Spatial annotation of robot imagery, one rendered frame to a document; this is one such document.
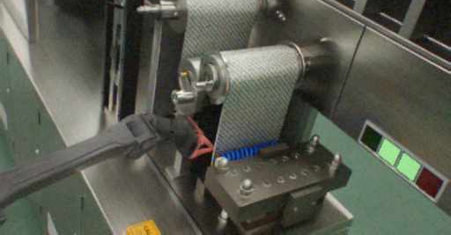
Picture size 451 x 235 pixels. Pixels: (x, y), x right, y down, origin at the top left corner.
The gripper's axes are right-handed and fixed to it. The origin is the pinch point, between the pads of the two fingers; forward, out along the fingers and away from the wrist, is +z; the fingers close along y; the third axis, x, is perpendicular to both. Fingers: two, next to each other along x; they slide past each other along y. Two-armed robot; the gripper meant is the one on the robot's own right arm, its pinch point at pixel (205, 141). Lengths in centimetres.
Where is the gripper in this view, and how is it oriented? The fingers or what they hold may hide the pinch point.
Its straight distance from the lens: 127.8
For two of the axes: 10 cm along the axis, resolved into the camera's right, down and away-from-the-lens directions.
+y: 4.9, 5.6, -6.7
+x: 5.6, -7.9, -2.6
